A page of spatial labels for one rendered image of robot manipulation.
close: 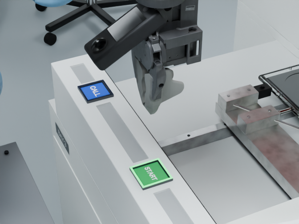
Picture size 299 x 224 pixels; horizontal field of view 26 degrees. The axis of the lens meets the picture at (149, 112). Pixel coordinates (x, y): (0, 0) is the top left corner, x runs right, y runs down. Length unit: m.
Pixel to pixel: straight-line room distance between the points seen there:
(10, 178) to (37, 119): 1.62
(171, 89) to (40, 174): 1.60
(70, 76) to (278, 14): 0.62
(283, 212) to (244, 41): 0.91
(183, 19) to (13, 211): 0.45
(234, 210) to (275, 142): 0.17
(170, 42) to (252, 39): 0.96
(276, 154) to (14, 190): 0.50
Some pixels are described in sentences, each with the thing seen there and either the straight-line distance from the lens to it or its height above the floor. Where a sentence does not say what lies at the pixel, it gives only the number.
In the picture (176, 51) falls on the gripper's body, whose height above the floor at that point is 1.21.
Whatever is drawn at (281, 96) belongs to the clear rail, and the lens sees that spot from 1.40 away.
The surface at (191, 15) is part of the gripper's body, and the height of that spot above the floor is 1.26.
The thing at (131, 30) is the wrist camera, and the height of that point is 1.26.
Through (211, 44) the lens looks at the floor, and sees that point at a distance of 3.26.
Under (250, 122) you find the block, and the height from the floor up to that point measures 0.91.
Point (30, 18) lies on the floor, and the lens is 3.52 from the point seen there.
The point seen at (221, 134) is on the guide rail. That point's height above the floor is 0.84.
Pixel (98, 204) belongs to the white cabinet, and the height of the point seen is 0.77.
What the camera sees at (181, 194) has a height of 0.96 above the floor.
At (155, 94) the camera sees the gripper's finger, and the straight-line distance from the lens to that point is 0.94.
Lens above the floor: 1.72
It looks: 38 degrees down
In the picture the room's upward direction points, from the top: straight up
